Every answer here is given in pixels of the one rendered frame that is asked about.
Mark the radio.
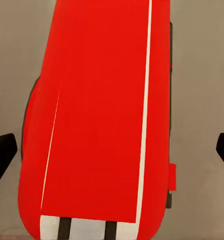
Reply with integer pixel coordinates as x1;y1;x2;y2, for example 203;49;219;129
18;0;176;240

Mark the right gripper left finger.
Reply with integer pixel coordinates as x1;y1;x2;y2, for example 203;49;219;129
0;133;17;179

